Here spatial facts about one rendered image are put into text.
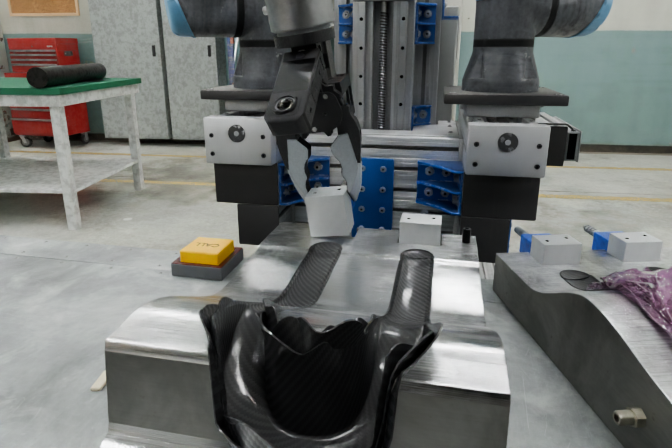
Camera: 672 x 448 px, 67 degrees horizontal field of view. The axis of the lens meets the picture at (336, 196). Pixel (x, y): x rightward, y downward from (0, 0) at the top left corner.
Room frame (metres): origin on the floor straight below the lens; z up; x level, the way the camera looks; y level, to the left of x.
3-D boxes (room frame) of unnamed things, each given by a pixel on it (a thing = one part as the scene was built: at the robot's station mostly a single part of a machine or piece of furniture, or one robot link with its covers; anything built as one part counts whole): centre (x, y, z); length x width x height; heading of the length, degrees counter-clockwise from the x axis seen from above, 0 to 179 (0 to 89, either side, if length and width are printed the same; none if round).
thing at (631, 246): (0.67, -0.39, 0.86); 0.13 x 0.05 x 0.05; 5
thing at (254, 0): (1.15, 0.16, 1.20); 0.13 x 0.12 x 0.14; 114
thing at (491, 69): (1.06, -0.33, 1.09); 0.15 x 0.15 x 0.10
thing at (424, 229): (0.64, -0.12, 0.89); 0.13 x 0.05 x 0.05; 168
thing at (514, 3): (1.06, -0.34, 1.20); 0.13 x 0.12 x 0.14; 105
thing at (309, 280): (0.40, -0.01, 0.92); 0.35 x 0.16 x 0.09; 168
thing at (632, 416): (0.33, -0.23, 0.84); 0.02 x 0.01 x 0.02; 95
